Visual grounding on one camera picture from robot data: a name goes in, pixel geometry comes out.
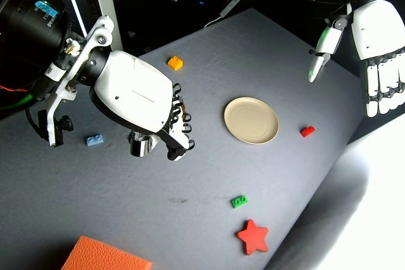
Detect white robot body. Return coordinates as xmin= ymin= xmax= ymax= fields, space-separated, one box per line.
xmin=264 ymin=118 xmax=405 ymax=270

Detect grey power adapter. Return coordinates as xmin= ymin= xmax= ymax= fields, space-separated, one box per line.
xmin=220 ymin=0 xmax=243 ymax=20

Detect orange toy brick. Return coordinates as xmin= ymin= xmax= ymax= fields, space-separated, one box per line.
xmin=166 ymin=56 xmax=185 ymax=71

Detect orange foam block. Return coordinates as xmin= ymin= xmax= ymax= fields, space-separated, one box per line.
xmin=61 ymin=235 xmax=153 ymax=270

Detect green toy brick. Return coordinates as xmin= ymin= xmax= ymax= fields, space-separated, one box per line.
xmin=230 ymin=195 xmax=249 ymax=209

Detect white cable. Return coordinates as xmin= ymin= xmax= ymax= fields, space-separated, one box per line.
xmin=203 ymin=16 xmax=224 ymax=28

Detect light blue toy brick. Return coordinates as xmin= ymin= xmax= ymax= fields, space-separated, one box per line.
xmin=85 ymin=133 xmax=105 ymax=147

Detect red star block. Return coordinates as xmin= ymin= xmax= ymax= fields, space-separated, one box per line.
xmin=235 ymin=219 xmax=270 ymax=256

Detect grey table cloth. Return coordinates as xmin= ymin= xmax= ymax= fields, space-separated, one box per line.
xmin=0 ymin=7 xmax=365 ymax=270

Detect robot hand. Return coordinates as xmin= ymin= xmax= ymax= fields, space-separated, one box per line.
xmin=89 ymin=49 xmax=196 ymax=162
xmin=308 ymin=0 xmax=405 ymax=118

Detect beige round plate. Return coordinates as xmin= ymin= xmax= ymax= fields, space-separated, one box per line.
xmin=223 ymin=96 xmax=280 ymax=145

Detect red toy brick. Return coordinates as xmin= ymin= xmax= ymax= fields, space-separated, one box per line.
xmin=299 ymin=125 xmax=316 ymax=138

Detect metal tongs with taped handles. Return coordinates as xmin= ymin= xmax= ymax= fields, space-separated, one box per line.
xmin=128 ymin=130 xmax=158 ymax=158

